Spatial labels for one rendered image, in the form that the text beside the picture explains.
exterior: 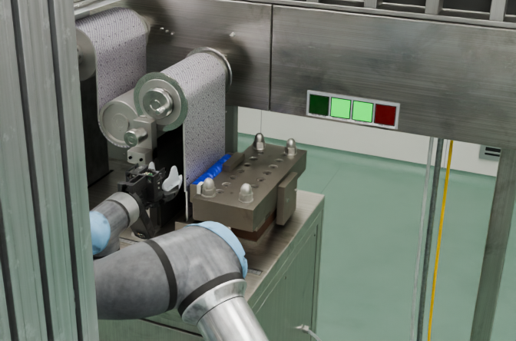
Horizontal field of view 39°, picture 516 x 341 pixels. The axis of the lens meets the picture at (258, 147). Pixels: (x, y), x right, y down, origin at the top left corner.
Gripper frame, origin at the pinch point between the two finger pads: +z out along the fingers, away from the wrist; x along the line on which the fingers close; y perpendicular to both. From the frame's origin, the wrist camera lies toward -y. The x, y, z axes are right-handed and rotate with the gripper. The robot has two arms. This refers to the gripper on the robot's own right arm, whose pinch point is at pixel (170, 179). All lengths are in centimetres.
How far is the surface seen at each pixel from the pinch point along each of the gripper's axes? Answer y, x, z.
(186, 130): 9.2, -0.1, 8.9
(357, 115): 8, -35, 40
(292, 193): -11.6, -21.4, 26.6
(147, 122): 11.7, 8.1, 4.4
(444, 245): -110, -46, 191
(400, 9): 36, -43, 43
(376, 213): -109, -6, 211
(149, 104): 16.2, 7.8, 5.2
